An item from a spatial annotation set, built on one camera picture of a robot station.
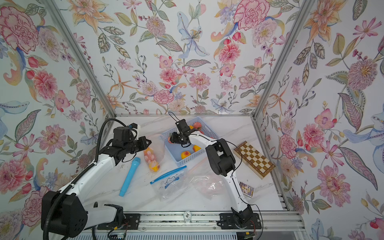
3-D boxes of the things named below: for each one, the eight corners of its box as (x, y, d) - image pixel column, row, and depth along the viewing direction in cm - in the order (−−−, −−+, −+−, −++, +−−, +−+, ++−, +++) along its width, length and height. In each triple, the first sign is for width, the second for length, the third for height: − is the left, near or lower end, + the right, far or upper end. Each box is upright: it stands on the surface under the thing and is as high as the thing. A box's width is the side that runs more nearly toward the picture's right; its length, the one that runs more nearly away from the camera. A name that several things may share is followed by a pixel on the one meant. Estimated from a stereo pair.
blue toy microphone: (119, 196, 84) (117, 194, 82) (135, 158, 98) (134, 156, 96) (126, 197, 83) (124, 195, 81) (140, 159, 98) (140, 157, 96)
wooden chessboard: (262, 179, 90) (264, 177, 87) (232, 151, 102) (233, 149, 99) (273, 168, 95) (276, 166, 92) (244, 143, 107) (245, 140, 104)
